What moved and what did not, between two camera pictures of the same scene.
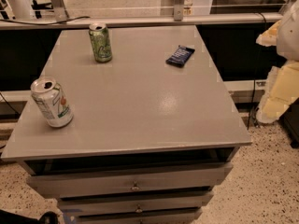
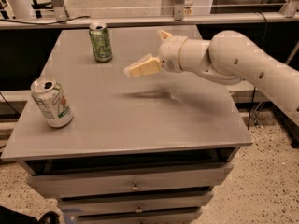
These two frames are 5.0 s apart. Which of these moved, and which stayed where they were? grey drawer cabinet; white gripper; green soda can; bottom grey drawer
Moved: white gripper
Stayed: green soda can; bottom grey drawer; grey drawer cabinet
